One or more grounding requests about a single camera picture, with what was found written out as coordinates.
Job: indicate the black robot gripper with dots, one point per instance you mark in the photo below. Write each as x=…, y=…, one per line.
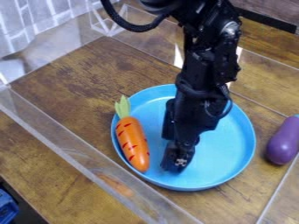
x=192, y=112

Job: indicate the blue round tray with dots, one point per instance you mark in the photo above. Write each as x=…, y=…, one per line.
x=221, y=154

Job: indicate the purple toy eggplant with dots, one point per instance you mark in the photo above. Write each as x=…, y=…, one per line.
x=282, y=144

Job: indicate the blue object at corner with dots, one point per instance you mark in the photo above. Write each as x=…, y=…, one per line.
x=8, y=208

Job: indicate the clear acrylic enclosure wall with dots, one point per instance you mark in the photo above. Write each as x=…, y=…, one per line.
x=58, y=160

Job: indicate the orange toy carrot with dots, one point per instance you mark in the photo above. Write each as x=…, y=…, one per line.
x=130, y=136

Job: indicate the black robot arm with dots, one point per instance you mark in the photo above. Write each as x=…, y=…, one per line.
x=210, y=32

